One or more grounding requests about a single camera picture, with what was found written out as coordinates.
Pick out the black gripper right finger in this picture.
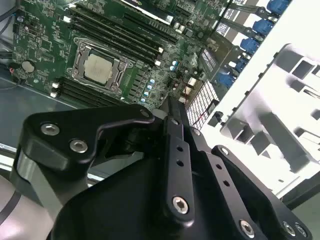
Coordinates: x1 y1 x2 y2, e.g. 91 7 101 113
176 98 313 240

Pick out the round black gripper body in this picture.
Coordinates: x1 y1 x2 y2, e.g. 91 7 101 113
46 158 248 240

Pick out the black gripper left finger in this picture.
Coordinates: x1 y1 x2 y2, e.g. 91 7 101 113
12 96 197 228

